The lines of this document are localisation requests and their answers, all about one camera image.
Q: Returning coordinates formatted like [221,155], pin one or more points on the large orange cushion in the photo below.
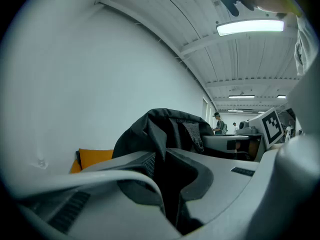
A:
[96,157]

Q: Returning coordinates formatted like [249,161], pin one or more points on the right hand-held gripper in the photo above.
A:
[271,126]

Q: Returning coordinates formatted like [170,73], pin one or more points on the person's white shirt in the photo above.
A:
[303,49]

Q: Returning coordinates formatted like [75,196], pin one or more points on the orange sofa with patterned cover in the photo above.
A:
[75,167]

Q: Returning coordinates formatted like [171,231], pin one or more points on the long ceiling light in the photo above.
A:
[281,96]
[241,96]
[250,26]

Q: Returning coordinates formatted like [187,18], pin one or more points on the black head-mounted camera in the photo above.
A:
[228,0]

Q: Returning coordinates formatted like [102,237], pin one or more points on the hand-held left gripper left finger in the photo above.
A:
[105,209]

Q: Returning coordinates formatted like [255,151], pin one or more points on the black garment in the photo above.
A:
[160,129]

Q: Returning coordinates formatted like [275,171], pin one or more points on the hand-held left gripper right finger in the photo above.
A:
[225,184]

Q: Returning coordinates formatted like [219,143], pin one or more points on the clear wall hook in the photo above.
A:
[41,163]

